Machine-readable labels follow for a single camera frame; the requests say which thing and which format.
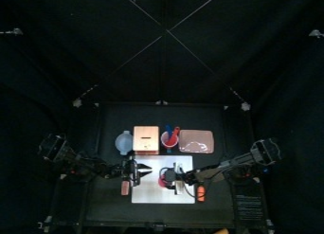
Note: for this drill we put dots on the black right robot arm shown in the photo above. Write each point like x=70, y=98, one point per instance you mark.
x=254, y=157

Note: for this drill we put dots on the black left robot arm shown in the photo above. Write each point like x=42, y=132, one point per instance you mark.
x=80, y=163

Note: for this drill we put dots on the flat pink dough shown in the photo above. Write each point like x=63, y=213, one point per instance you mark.
x=160, y=182

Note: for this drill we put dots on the wooden drawer box red front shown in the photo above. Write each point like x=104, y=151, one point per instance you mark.
x=146, y=140

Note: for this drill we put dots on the grey blue bowl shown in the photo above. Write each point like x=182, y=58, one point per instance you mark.
x=123, y=142

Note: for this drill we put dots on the striped sponge block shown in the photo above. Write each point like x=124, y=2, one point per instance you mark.
x=126, y=188

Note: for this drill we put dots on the white cutting board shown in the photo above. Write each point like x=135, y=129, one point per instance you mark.
x=147, y=193

